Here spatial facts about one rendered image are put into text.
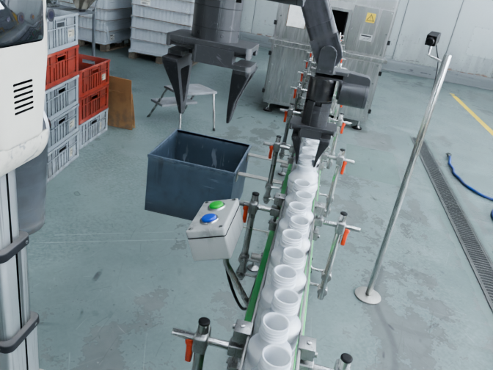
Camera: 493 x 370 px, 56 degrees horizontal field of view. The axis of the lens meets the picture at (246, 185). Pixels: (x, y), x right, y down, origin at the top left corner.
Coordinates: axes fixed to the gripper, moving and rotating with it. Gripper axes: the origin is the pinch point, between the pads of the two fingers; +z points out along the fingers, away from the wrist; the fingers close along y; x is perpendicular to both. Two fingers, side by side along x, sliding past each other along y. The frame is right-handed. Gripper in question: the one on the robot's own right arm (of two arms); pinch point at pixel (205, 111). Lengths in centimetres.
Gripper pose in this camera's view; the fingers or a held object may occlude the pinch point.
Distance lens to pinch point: 60.4
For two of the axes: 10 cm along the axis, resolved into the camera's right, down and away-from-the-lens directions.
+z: -1.6, 9.0, 4.1
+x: 1.8, -3.9, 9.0
